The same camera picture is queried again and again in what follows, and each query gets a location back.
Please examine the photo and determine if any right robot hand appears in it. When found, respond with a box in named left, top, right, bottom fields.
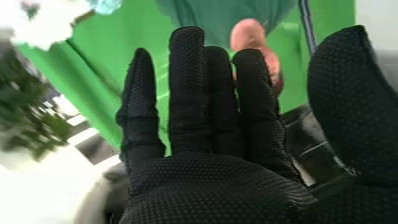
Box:
left=115, top=24, right=398, bottom=224

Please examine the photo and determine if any person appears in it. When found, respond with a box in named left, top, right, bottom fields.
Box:
left=154, top=0, right=298, bottom=98

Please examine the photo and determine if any black pole stand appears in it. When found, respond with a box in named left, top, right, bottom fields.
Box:
left=296, top=0, right=319, bottom=55

